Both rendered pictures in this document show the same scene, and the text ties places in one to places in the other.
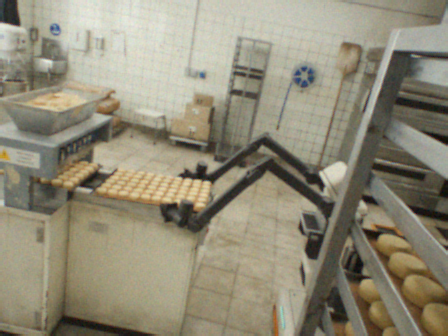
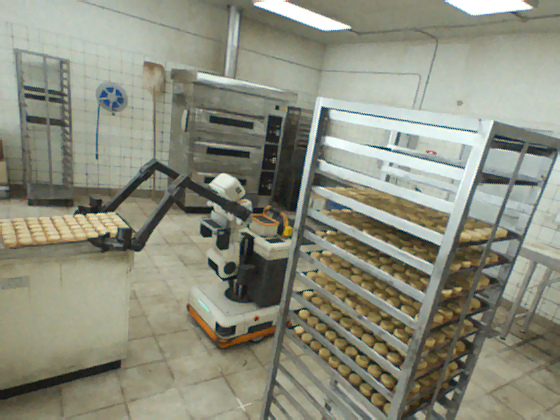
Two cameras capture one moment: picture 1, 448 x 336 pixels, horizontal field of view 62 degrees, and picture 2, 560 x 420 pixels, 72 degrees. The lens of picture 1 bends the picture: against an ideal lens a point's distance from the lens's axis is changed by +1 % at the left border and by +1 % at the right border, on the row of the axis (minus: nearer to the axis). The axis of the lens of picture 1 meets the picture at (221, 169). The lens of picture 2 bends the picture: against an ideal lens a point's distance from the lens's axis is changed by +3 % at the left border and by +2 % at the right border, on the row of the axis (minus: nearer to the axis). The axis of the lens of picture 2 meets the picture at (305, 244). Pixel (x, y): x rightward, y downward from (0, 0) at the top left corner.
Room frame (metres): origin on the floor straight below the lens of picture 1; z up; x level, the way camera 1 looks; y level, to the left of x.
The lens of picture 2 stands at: (-0.47, 0.73, 1.76)
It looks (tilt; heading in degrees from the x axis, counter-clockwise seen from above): 19 degrees down; 316
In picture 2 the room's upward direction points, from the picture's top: 11 degrees clockwise
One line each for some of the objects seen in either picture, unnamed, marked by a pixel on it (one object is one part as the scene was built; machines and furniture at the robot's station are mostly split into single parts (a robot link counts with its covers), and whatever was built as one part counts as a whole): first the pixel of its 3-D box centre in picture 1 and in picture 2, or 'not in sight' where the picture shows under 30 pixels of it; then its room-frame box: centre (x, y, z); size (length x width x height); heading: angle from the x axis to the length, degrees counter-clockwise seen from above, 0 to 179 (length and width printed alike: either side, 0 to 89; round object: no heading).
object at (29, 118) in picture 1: (58, 110); not in sight; (1.87, 0.90, 1.25); 0.56 x 0.29 x 0.14; 179
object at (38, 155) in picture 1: (57, 152); not in sight; (1.87, 0.90, 1.01); 0.72 x 0.33 x 0.34; 179
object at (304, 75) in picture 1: (297, 98); (111, 122); (5.83, -0.94, 1.10); 0.41 x 0.17 x 1.10; 84
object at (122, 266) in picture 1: (136, 258); (55, 305); (1.86, 0.39, 0.45); 0.70 x 0.34 x 0.90; 89
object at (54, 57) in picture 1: (53, 58); not in sight; (6.14, 3.06, 0.93); 0.99 x 0.38 x 1.09; 84
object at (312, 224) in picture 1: (314, 230); (216, 229); (1.85, -0.57, 0.86); 0.28 x 0.16 x 0.22; 0
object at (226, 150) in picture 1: (242, 101); (45, 130); (5.56, -0.11, 0.93); 0.64 x 0.51 x 1.78; 177
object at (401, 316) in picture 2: not in sight; (352, 284); (0.29, -0.25, 1.23); 0.64 x 0.03 x 0.03; 179
